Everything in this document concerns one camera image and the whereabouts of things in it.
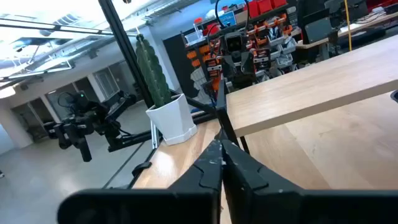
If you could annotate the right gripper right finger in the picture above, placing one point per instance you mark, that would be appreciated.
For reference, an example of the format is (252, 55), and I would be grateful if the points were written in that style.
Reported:
(248, 186)

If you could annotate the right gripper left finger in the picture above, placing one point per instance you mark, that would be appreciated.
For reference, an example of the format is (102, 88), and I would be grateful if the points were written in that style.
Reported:
(199, 177)

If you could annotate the black background robot arm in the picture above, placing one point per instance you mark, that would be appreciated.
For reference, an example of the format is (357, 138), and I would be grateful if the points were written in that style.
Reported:
(93, 121)

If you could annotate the parts bin rack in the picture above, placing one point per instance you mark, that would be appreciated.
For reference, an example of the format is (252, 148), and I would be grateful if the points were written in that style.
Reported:
(264, 56)

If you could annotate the blue cardboard box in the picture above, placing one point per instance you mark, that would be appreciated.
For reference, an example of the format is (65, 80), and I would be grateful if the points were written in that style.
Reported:
(227, 18)

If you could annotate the red storage bin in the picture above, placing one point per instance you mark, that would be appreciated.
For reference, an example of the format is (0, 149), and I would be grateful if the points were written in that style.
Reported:
(265, 6)
(253, 9)
(279, 3)

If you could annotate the white hexagonal plant pot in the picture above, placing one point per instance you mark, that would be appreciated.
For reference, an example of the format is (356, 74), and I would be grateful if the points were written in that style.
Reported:
(171, 121)

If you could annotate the black background monitor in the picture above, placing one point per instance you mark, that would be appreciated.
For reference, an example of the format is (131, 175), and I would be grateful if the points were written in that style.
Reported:
(314, 28)

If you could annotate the green cactus plant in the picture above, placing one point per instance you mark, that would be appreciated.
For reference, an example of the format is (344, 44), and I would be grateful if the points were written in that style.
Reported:
(152, 74)

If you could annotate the wooden background desk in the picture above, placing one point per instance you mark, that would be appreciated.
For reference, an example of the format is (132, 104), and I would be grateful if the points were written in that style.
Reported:
(367, 25)

